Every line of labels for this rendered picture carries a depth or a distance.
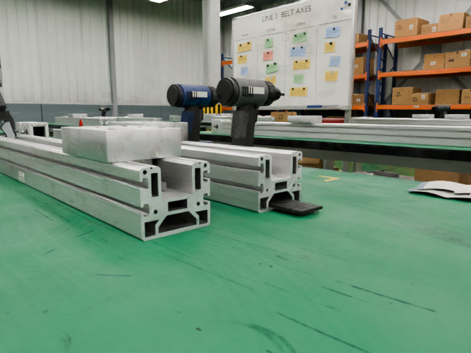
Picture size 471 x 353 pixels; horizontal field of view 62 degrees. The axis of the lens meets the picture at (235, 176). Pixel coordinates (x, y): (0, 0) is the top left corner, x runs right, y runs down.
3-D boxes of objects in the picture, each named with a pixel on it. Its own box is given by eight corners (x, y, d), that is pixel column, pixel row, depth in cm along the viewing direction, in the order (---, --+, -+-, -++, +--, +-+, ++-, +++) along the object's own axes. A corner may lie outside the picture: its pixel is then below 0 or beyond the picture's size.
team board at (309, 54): (219, 194, 449) (218, 15, 417) (250, 188, 483) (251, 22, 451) (332, 220, 341) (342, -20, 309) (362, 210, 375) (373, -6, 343)
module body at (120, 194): (-9, 168, 103) (-13, 136, 102) (31, 164, 110) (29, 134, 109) (141, 241, 45) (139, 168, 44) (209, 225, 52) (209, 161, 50)
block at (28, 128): (18, 141, 199) (16, 122, 197) (41, 140, 207) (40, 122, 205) (25, 142, 192) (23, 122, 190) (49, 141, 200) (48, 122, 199)
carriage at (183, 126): (109, 150, 91) (108, 121, 90) (151, 148, 99) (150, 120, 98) (144, 156, 80) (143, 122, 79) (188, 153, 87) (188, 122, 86)
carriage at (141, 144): (63, 170, 61) (60, 126, 59) (129, 164, 68) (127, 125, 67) (108, 184, 49) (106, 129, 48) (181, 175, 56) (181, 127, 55)
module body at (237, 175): (64, 162, 116) (63, 133, 115) (97, 160, 123) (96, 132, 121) (258, 213, 58) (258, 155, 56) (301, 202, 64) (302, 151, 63)
